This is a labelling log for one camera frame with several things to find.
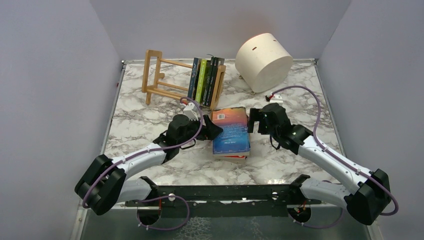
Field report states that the blue cover paperback book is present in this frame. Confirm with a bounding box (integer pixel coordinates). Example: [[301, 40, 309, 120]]
[[211, 106, 251, 159]]

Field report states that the dark green hardcover book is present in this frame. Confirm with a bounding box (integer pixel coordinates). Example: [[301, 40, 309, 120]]
[[206, 57, 225, 107]]

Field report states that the wooden dowel rack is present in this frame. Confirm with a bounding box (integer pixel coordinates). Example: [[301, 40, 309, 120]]
[[141, 49, 227, 110]]

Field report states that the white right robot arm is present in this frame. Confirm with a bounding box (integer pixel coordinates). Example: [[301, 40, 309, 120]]
[[247, 103, 392, 226]]

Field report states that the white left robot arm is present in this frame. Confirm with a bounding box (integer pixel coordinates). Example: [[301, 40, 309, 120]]
[[74, 114, 224, 216]]

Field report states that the red spine paperback book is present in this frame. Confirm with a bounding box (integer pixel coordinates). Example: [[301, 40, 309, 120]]
[[213, 155, 248, 161]]

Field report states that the cream cylindrical lamp shade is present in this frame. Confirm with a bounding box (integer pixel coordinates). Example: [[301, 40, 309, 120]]
[[235, 33, 293, 93]]

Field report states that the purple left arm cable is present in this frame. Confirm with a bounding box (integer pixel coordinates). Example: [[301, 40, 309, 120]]
[[82, 96, 204, 210]]

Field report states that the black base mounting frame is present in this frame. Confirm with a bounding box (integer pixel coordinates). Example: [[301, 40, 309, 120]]
[[125, 184, 321, 218]]

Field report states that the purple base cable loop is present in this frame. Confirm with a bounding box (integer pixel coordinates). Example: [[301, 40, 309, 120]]
[[136, 194, 191, 232]]

